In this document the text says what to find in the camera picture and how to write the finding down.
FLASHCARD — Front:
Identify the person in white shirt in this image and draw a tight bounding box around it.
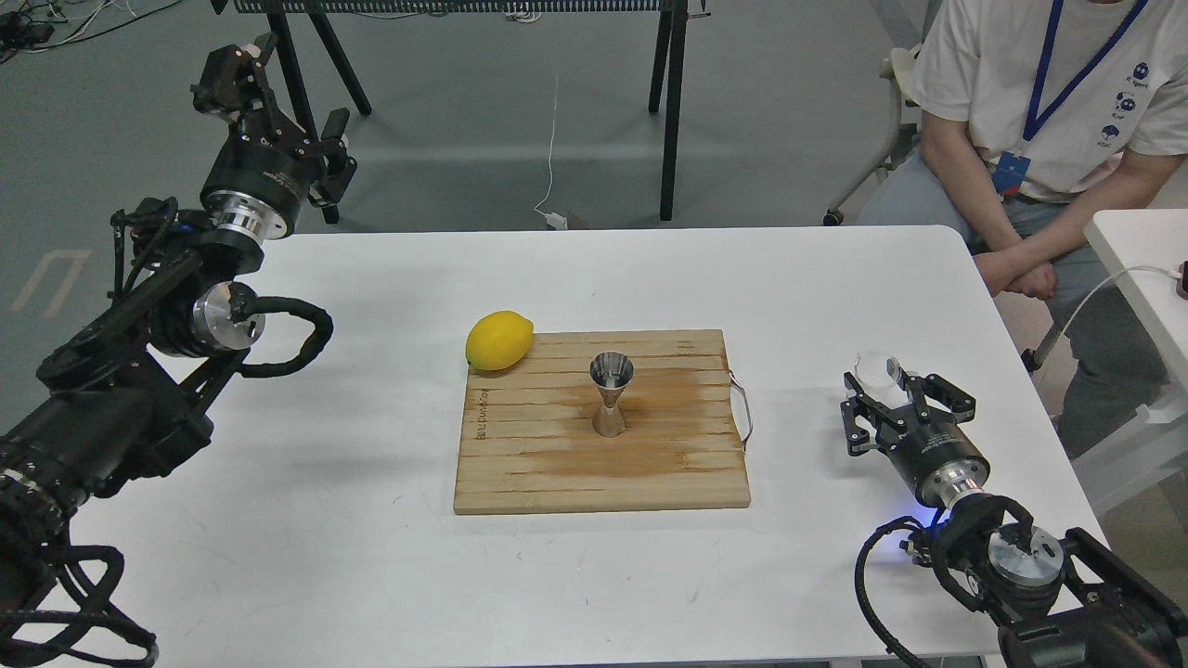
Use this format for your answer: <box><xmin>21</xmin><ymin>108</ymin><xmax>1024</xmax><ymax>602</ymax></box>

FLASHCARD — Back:
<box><xmin>858</xmin><ymin>1</ymin><xmax>1187</xmax><ymax>459</ymax></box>

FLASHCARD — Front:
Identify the white charging cable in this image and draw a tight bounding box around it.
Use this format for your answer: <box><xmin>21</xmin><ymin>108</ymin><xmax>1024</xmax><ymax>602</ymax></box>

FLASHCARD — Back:
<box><xmin>1059</xmin><ymin>263</ymin><xmax>1182</xmax><ymax>344</ymax></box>

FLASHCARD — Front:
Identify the bundle of floor cables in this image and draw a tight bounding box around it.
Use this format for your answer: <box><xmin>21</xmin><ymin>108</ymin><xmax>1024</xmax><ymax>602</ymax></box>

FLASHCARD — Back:
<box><xmin>0</xmin><ymin>0</ymin><xmax>187</xmax><ymax>57</ymax></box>

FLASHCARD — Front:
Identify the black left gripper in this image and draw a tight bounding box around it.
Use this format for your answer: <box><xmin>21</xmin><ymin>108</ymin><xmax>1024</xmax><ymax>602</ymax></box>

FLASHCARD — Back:
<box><xmin>190</xmin><ymin>33</ymin><xmax>358</xmax><ymax>239</ymax></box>

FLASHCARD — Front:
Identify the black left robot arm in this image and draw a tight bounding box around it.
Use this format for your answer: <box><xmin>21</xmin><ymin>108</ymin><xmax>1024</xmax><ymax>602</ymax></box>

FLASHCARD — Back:
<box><xmin>1</xmin><ymin>32</ymin><xmax>356</xmax><ymax>667</ymax></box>

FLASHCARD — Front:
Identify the wooden cutting board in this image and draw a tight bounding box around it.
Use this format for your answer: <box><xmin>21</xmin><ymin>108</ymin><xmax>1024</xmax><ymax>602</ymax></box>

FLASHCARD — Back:
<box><xmin>453</xmin><ymin>329</ymin><xmax>751</xmax><ymax>515</ymax></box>

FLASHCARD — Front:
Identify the red phone on side table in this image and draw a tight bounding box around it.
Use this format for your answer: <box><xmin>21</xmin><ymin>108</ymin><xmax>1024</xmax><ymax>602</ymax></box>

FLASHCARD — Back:
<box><xmin>1175</xmin><ymin>261</ymin><xmax>1188</xmax><ymax>301</ymax></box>

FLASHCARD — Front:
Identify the white cable with plug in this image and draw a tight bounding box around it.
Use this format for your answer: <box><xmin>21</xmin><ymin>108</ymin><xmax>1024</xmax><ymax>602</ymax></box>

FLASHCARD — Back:
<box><xmin>533</xmin><ymin>70</ymin><xmax>569</xmax><ymax>231</ymax></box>

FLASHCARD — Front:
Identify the grey office chair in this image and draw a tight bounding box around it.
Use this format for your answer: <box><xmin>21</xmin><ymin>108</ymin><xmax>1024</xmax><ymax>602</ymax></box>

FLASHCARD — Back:
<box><xmin>821</xmin><ymin>42</ymin><xmax>1068</xmax><ymax>372</ymax></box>

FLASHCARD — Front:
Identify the yellow lemon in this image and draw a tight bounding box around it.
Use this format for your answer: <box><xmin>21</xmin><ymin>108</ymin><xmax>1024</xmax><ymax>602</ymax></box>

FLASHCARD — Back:
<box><xmin>465</xmin><ymin>310</ymin><xmax>535</xmax><ymax>371</ymax></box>

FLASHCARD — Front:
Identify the steel double jigger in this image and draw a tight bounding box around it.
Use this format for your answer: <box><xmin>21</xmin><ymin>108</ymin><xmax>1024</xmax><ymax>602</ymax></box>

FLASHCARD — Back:
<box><xmin>589</xmin><ymin>351</ymin><xmax>636</xmax><ymax>437</ymax></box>

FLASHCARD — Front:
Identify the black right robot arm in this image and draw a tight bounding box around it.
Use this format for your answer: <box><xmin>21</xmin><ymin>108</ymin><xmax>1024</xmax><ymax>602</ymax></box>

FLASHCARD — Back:
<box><xmin>840</xmin><ymin>359</ymin><xmax>1187</xmax><ymax>667</ymax></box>

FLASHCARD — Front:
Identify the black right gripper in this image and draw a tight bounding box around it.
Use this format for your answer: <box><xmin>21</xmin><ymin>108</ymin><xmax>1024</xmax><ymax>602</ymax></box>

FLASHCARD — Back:
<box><xmin>841</xmin><ymin>367</ymin><xmax>991</xmax><ymax>508</ymax></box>

